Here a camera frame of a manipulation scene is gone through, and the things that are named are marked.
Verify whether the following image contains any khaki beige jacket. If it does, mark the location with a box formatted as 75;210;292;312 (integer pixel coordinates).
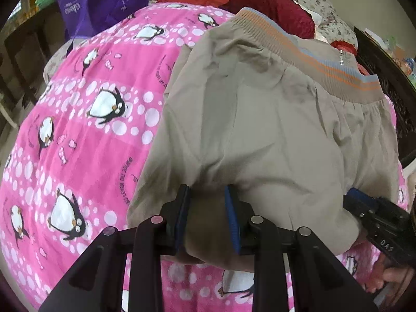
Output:
127;8;399;272

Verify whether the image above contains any person's right hand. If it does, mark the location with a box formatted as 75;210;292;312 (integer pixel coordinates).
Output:
365;254;415;296

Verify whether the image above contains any pink penguin fleece blanket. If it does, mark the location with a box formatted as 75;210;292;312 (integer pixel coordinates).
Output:
1;3;409;311

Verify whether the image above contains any dark carved wooden headboard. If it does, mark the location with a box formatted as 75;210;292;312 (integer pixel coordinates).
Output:
354;28;416;167

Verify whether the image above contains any dark wooden desk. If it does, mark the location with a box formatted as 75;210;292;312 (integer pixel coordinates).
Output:
1;2;65;111

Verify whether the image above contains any dark red velvet pillow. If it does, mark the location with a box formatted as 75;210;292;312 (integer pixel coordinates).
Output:
219;0;315;39

